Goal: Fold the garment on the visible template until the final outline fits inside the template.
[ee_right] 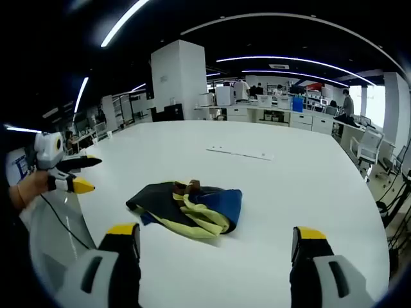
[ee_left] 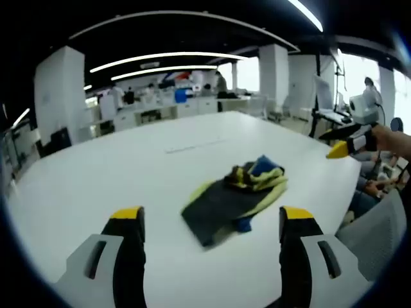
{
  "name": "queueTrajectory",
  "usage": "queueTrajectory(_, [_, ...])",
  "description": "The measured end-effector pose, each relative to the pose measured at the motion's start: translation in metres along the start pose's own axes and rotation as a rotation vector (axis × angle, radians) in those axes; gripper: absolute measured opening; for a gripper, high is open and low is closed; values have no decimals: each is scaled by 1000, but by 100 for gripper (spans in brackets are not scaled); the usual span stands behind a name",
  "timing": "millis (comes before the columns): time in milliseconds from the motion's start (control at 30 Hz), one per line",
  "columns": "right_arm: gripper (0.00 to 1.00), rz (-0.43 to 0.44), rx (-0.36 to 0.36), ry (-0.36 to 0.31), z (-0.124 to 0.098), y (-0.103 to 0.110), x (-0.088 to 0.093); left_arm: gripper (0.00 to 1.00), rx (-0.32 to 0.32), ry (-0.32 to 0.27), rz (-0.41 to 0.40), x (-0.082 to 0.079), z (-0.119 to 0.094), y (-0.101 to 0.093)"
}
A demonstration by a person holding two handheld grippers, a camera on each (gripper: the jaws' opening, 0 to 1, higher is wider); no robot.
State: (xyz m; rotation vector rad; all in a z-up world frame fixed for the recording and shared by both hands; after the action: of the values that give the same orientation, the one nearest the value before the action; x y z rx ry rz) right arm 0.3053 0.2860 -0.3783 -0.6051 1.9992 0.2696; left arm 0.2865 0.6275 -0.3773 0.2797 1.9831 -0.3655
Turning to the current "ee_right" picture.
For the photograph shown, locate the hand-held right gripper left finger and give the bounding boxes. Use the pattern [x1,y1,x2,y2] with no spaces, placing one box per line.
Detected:
[63,223,143,308]

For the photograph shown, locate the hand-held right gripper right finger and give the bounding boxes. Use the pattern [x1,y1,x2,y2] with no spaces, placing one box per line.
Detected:
[289,226,377,308]

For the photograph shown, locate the yellow blue black garment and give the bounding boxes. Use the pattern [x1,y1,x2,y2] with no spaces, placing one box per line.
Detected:
[125,180,243,239]

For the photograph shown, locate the person's left hand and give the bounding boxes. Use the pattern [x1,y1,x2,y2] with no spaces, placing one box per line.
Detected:
[17,171,49,208]

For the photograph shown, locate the black cabinet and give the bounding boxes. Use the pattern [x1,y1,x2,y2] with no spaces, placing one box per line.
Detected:
[150,103,185,123]

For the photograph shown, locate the white office chair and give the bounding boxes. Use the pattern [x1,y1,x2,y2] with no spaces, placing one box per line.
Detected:
[349,126,385,168]

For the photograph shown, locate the white counter cabinets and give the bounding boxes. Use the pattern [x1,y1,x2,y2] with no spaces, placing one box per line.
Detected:
[194,105,342,135]

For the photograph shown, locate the white box appliance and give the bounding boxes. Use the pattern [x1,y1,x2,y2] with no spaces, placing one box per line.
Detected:
[214,86,236,107]

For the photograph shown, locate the long curved ceiling light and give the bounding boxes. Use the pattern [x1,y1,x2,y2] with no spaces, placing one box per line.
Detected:
[216,55,375,86]

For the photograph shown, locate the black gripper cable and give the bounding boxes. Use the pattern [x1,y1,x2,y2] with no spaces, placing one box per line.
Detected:
[40,192,94,251]

